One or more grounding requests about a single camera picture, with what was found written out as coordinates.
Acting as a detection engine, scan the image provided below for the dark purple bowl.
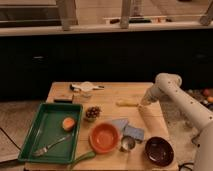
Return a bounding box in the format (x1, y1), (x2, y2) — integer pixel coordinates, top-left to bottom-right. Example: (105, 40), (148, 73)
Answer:
(145, 137), (174, 167)

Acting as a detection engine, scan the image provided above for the white citrus squeezer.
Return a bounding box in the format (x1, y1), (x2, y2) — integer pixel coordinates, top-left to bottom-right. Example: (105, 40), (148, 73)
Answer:
(70, 81), (104, 92)

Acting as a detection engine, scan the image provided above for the green plastic tray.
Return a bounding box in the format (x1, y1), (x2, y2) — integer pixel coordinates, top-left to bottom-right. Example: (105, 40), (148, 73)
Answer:
(18, 103), (83, 164)

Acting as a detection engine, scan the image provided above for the black cable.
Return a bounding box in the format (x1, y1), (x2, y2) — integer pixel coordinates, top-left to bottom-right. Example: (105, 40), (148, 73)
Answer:
(178, 162), (196, 171)

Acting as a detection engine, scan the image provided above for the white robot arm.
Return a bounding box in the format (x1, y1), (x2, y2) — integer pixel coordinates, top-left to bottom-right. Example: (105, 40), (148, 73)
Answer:
(139, 73), (213, 171)

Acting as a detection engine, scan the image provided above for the blue grey cloth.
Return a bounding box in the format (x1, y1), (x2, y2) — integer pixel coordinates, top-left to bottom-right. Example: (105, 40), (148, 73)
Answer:
(110, 118), (144, 143)

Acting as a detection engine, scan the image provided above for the red bowl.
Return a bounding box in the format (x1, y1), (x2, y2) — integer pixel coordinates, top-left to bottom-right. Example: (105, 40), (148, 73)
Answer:
(89, 122), (120, 154)

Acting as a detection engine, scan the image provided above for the spice jar rack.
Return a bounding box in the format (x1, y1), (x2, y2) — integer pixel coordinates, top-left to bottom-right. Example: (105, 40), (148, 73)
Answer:
(188, 88), (213, 111)

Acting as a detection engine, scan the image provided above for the small metal cup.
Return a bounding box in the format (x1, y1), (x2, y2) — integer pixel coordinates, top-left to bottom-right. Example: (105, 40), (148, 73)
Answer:
(120, 136), (136, 152)

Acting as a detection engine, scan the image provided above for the orange fruit half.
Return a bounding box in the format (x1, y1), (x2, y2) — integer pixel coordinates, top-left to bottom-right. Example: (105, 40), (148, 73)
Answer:
(62, 117), (75, 131)

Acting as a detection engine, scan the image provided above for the metal fork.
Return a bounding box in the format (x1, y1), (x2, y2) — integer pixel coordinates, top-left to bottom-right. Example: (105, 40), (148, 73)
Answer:
(33, 134), (71, 157)

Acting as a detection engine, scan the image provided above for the green spatula handle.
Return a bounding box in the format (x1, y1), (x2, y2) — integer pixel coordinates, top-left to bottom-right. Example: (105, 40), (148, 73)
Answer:
(69, 151), (96, 170)

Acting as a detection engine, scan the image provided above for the dark wooden block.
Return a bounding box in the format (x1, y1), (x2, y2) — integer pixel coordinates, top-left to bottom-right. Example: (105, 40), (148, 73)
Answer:
(53, 94), (73, 103)

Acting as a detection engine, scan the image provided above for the bunch of dark grapes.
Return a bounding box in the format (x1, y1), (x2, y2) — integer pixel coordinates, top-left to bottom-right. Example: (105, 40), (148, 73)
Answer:
(85, 106), (101, 121)

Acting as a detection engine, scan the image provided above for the yellow banana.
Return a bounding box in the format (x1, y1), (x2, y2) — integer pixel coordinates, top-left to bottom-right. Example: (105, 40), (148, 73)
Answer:
(116, 100), (139, 107)

